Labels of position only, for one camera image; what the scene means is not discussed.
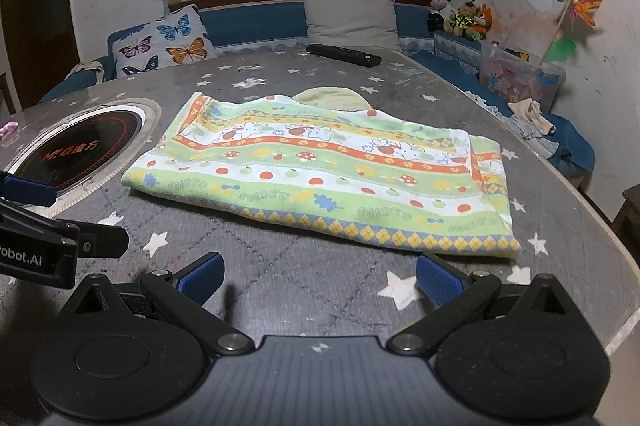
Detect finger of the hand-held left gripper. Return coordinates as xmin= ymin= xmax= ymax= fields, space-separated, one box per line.
xmin=50 ymin=218 xmax=130 ymax=258
xmin=0 ymin=170 xmax=57 ymax=208

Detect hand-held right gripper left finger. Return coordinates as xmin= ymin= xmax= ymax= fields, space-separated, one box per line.
xmin=59 ymin=252 xmax=256 ymax=356

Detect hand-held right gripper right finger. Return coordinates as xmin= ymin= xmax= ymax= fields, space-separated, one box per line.
xmin=386 ymin=253 xmax=568 ymax=357

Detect cartoon print green pants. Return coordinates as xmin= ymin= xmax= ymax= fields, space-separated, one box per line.
xmin=120 ymin=85 xmax=522 ymax=262

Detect black round induction cooktop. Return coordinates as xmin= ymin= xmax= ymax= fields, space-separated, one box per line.
xmin=7 ymin=110 xmax=143 ymax=194

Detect brown wooden door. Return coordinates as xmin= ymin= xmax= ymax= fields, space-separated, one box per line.
xmin=0 ymin=0 xmax=81 ymax=107

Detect small beige cloth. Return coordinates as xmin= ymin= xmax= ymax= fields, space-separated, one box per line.
xmin=507 ymin=100 xmax=558 ymax=139

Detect butterfly print pillow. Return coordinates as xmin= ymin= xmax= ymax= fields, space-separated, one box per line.
xmin=111 ymin=5 xmax=218 ymax=79

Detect wooden chair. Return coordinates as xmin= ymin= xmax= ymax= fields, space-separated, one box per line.
xmin=612 ymin=185 xmax=640 ymax=248

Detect clear plastic storage box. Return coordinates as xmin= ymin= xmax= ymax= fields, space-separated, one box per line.
xmin=479 ymin=42 xmax=567 ymax=113

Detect black remote control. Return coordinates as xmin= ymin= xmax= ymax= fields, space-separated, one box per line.
xmin=306 ymin=43 xmax=382 ymax=68

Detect blue corner sofa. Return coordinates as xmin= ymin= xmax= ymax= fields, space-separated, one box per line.
xmin=40 ymin=0 xmax=596 ymax=177

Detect orange fox plush toy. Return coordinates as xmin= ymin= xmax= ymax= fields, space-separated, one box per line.
xmin=472 ymin=4 xmax=495 ymax=37

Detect panda plush toy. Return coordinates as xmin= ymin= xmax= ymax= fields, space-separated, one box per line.
xmin=427 ymin=0 xmax=458 ymax=32

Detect plain grey pillow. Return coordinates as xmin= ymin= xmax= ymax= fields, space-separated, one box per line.
xmin=303 ymin=0 xmax=401 ymax=53

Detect colourful pinwheel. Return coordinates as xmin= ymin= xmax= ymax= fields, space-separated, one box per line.
xmin=542 ymin=0 xmax=603 ymax=64

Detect white round cooktop ring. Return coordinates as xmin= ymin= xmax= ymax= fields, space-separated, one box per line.
xmin=0 ymin=98 xmax=163 ymax=212

